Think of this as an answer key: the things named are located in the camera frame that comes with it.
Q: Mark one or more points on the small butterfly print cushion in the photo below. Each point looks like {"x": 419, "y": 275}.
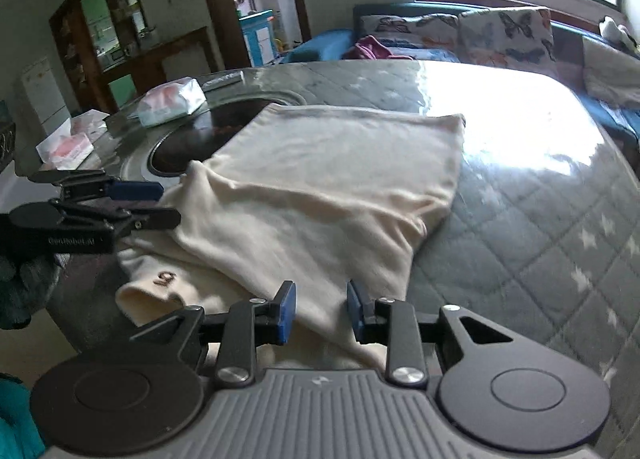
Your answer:
{"x": 431, "y": 31}

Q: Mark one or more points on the grey plain cushion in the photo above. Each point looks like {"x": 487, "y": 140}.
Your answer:
{"x": 611, "y": 75}

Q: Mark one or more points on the white refrigerator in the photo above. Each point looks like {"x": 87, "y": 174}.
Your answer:
{"x": 44, "y": 95}

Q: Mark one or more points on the pink white tissue pack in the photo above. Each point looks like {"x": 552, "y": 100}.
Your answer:
{"x": 170, "y": 101}

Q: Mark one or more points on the pink tissue box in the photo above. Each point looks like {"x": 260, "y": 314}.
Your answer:
{"x": 64, "y": 150}
{"x": 91, "y": 123}

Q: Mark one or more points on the large butterfly print cushion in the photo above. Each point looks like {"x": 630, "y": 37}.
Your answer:
{"x": 511, "y": 38}

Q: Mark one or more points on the blue white cabinet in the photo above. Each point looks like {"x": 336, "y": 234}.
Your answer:
{"x": 257, "y": 30}

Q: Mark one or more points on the grey quilted star tablecloth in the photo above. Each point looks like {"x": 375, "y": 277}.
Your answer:
{"x": 543, "y": 233}

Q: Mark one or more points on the black round induction cooktop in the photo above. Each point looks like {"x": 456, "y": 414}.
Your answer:
{"x": 198, "y": 139}

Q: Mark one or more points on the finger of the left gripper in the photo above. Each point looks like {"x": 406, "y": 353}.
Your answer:
{"x": 148, "y": 219}
{"x": 134, "y": 191}

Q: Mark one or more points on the white plush toy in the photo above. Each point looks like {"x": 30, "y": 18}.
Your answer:
{"x": 617, "y": 35}

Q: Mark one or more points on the grey remote control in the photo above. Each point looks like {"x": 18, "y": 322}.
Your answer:
{"x": 220, "y": 82}

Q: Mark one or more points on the magenta clothing on sofa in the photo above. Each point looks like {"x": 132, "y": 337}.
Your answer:
{"x": 372, "y": 48}

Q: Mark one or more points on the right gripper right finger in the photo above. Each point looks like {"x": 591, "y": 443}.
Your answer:
{"x": 361, "y": 312}

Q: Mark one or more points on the blue corner sofa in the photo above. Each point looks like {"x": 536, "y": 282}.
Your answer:
{"x": 622, "y": 124}

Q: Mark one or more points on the cream knit garment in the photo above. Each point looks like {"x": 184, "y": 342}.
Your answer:
{"x": 317, "y": 195}

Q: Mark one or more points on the dark wooden display cabinet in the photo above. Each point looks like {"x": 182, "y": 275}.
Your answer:
{"x": 110, "y": 54}

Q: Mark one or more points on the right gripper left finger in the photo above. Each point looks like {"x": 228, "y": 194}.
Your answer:
{"x": 283, "y": 310}

